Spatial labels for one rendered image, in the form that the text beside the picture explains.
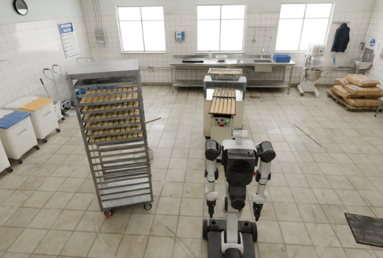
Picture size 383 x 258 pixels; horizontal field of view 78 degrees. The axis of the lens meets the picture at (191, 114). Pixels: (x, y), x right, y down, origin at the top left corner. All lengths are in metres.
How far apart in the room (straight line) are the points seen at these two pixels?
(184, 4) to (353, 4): 4.48
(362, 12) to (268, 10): 2.46
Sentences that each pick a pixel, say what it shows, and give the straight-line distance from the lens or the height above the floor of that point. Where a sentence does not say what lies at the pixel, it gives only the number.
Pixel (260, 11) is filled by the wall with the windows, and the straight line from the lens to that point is 7.30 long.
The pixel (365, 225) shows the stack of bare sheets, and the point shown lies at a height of 0.02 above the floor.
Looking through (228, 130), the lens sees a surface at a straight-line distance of 3.62.
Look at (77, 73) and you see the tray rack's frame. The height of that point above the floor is 1.82.
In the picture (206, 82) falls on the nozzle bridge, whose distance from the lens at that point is 4.07.
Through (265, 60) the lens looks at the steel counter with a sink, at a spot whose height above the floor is 0.87.
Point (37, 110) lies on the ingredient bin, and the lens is 5.07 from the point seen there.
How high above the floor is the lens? 2.38
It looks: 25 degrees down
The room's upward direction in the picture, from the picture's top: 1 degrees counter-clockwise
